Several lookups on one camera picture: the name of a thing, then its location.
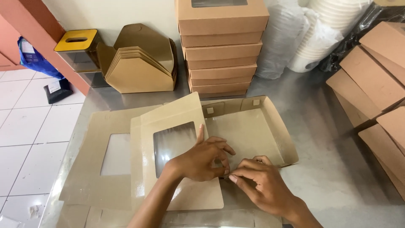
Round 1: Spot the person's right hand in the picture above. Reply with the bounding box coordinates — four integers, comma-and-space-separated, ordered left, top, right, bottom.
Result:
228, 155, 300, 218

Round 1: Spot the person's left hand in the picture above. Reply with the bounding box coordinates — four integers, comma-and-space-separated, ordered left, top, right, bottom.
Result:
165, 123, 236, 182

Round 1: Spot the half-folded kraft window box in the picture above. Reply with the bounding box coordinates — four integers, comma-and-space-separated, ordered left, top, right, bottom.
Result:
130, 92, 299, 211

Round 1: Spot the stack of nested kraft takeaway boxes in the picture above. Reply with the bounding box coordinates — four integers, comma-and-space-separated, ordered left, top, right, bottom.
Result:
96, 23, 178, 94

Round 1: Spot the flat kraft window box blank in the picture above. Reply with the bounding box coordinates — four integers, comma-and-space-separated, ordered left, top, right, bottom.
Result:
59, 104, 165, 211

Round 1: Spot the white plastic wrapped bundle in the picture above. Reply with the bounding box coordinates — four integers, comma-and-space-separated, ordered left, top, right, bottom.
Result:
255, 0, 310, 80

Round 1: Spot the large assembled kraft window box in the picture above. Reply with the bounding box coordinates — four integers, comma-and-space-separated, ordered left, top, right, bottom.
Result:
175, 0, 270, 48

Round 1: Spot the pile of plain kraft boxes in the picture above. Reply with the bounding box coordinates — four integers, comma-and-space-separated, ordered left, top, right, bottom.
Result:
325, 21, 405, 201

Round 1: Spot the black parcel packet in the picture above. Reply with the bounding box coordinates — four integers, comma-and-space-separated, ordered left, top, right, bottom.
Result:
43, 78, 73, 105

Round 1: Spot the sleeve of white paper bowls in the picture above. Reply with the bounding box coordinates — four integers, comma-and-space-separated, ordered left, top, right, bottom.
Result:
287, 0, 373, 73

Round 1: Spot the clear tissue box yellow lid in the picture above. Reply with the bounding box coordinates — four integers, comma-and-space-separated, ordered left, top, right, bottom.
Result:
54, 29, 110, 88

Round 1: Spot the black plastic bag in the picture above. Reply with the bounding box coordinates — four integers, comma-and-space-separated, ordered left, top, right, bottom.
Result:
319, 3, 405, 72

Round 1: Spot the blue plastic bag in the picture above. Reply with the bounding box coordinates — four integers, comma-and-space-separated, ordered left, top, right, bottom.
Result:
17, 36, 66, 80

